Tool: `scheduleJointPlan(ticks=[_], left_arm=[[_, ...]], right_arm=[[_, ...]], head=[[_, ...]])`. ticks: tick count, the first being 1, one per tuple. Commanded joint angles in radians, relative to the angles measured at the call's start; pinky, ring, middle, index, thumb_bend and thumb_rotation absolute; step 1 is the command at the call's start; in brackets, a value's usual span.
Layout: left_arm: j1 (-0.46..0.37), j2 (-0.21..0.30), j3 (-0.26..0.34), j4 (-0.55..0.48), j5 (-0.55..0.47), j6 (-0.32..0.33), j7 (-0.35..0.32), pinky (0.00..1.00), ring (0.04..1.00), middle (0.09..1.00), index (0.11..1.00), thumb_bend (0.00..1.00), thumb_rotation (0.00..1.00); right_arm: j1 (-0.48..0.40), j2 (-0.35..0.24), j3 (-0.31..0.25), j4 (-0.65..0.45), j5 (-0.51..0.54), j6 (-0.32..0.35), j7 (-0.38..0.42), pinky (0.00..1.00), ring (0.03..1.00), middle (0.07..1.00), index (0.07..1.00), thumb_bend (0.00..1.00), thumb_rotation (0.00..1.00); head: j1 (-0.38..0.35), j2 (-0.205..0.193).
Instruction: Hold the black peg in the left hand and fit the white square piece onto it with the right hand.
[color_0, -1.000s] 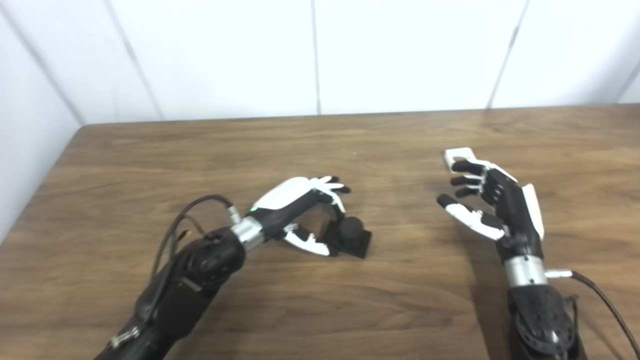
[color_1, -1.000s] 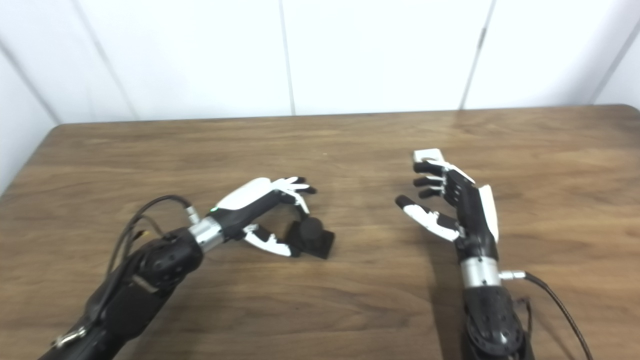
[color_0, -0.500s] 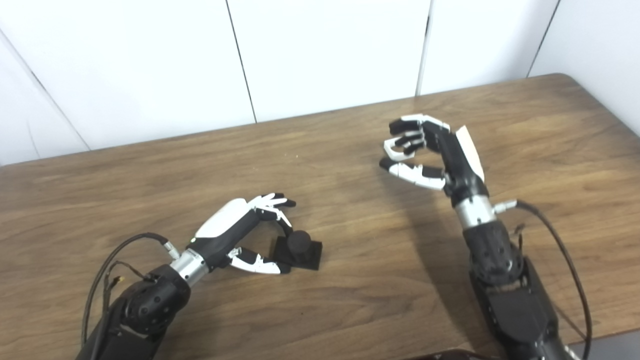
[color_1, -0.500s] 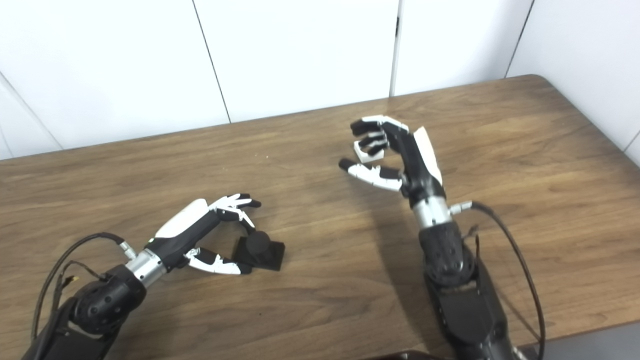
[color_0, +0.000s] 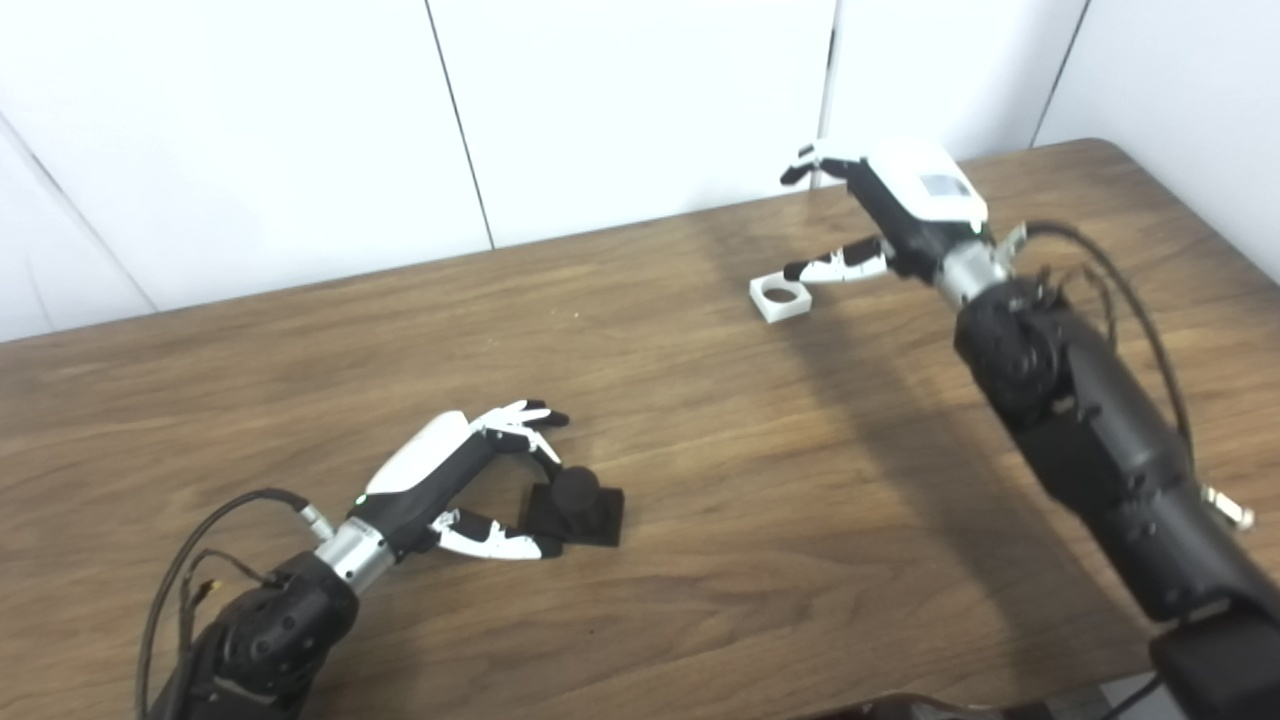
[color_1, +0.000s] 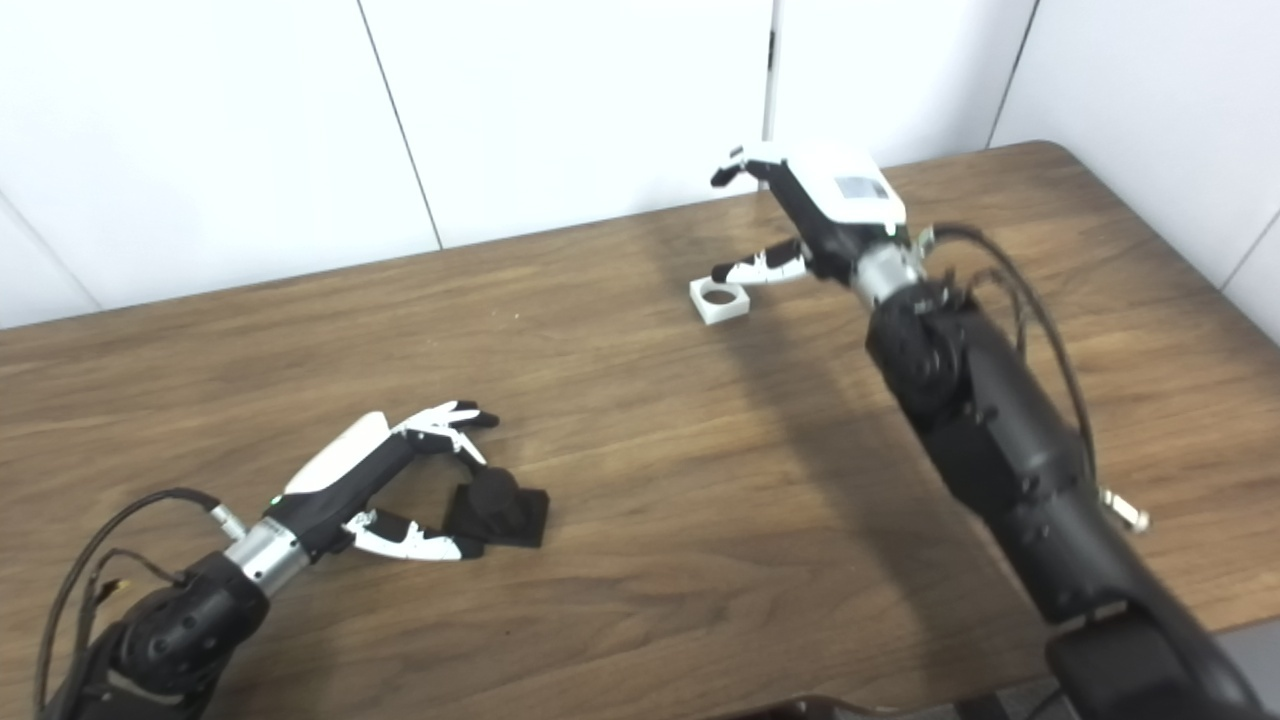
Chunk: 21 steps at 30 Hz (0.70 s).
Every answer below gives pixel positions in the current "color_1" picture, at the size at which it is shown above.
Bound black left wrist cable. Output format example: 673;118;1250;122
33;487;249;716

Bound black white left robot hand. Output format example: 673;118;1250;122
262;400;501;563

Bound black peg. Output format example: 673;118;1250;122
443;467;551;549

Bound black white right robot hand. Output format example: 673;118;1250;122
710;142;909;286

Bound thin left wrist wires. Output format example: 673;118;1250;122
78;547;193;646

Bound white square piece with hole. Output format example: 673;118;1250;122
689;279;752;326

